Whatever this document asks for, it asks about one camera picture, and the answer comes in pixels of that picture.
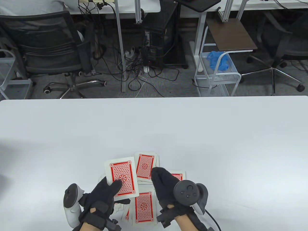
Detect person's right hand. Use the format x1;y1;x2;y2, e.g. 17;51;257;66
150;167;180;212

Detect person's left hand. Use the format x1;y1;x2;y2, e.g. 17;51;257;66
79;177;131;226

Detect pile of dealt red cards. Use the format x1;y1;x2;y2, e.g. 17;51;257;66
120;188;158;226
134;151;160;186
167;170;186;181
98;173;131;215

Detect deck of red-backed cards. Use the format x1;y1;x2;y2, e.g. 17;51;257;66
104;157;140;202

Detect person's left forearm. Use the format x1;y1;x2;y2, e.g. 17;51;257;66
72;221;106;231

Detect person's right forearm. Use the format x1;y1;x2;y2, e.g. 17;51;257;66
174;213;208;231

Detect white floor power strip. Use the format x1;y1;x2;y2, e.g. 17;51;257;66
124;46;142;61

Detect crumpled blue gloves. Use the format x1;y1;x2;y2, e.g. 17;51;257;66
206;51;231;72

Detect white metal trolley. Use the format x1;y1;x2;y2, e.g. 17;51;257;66
0;49;33;100

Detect black mesh office chair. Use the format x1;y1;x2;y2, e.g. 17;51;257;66
0;11;108;99

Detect black computer tower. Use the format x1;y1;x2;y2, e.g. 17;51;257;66
141;2;189;70

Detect brown wooden side table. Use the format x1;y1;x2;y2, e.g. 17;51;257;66
205;18;258;52

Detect dark grey office chair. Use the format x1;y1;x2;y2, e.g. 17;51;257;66
241;11;308;96

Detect beige power strip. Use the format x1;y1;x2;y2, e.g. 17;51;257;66
78;0;115;4

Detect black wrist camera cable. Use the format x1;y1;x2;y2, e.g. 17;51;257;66
205;209;222;231

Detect tangle of black floor cables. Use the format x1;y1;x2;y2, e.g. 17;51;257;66
96;43;181;98

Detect white wire rolling cart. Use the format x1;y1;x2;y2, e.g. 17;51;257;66
193;25;242;97

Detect aluminium frame post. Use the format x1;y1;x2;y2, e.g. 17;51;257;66
115;0;127;93
237;0;249;21
134;0;143;25
217;0;233;23

